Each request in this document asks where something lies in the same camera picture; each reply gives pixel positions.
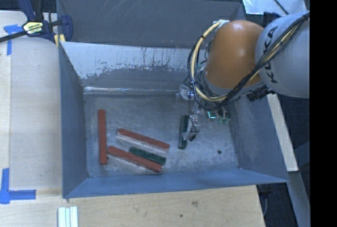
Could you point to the grey metal bin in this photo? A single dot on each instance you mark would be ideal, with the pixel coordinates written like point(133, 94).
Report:
point(147, 104)

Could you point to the red-brown flat block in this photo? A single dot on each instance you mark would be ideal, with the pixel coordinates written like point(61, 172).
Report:
point(134, 159)
point(102, 136)
point(143, 138)

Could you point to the pale wood board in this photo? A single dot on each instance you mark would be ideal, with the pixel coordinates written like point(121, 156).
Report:
point(34, 115)

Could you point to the black cylinder on white bracket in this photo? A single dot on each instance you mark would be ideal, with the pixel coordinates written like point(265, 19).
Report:
point(259, 94)

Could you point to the dark green block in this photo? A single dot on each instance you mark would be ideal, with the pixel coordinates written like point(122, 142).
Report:
point(147, 155)
point(182, 139)

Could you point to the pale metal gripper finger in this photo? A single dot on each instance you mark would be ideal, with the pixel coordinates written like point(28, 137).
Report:
point(197, 124)
point(190, 128)

